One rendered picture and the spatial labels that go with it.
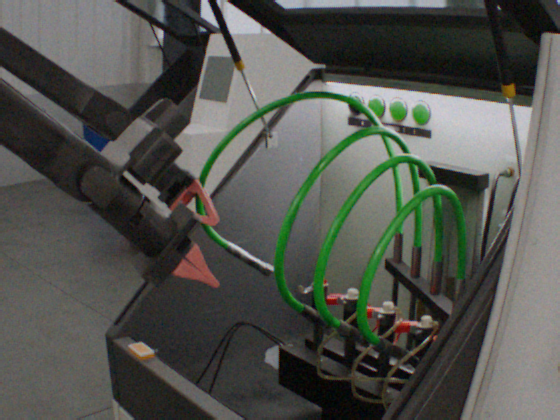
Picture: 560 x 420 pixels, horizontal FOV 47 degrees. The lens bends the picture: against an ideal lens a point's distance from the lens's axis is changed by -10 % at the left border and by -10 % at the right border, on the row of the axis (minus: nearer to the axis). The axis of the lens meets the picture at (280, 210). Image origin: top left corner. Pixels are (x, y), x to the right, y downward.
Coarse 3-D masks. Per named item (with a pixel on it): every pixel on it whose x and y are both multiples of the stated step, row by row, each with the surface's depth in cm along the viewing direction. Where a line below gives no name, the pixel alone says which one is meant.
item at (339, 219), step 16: (400, 160) 101; (416, 160) 104; (368, 176) 98; (432, 176) 107; (352, 192) 97; (336, 224) 96; (320, 256) 95; (320, 272) 95; (432, 272) 113; (320, 288) 96; (432, 288) 114; (320, 304) 97; (336, 320) 99; (352, 336) 102
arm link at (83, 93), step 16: (0, 32) 103; (0, 48) 104; (16, 48) 105; (32, 48) 107; (0, 64) 105; (16, 64) 105; (32, 64) 106; (48, 64) 108; (32, 80) 107; (48, 80) 108; (64, 80) 109; (48, 96) 109; (64, 96) 109; (80, 96) 110; (96, 96) 111; (80, 112) 110; (96, 112) 111; (128, 112) 113; (96, 128) 112
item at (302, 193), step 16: (368, 128) 108; (384, 128) 110; (400, 144) 113; (320, 160) 103; (416, 176) 117; (304, 192) 101; (416, 192) 118; (416, 208) 119; (288, 224) 101; (416, 224) 120; (416, 240) 121; (416, 256) 121; (416, 272) 122; (288, 304) 104; (304, 304) 106; (320, 320) 108
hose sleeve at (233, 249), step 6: (228, 246) 121; (234, 246) 121; (228, 252) 121; (234, 252) 121; (240, 252) 122; (246, 252) 122; (240, 258) 122; (246, 258) 122; (252, 258) 122; (252, 264) 123; (258, 264) 123; (264, 264) 124
